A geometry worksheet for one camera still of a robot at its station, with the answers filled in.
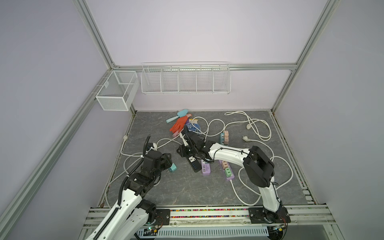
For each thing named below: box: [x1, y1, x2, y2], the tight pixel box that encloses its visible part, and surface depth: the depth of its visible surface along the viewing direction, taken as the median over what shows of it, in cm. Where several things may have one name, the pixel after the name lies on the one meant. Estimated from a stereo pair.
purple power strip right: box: [219, 160, 235, 180], surface depth 85 cm
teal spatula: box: [165, 109, 188, 123], surface depth 121 cm
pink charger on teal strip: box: [224, 130, 229, 145], surface depth 98 cm
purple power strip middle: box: [201, 160, 211, 174], surface depth 89 cm
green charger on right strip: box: [225, 167, 232, 178], surface depth 84 cm
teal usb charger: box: [168, 162, 177, 172], surface depth 91 cm
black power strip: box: [188, 155, 202, 173], surface depth 91 cm
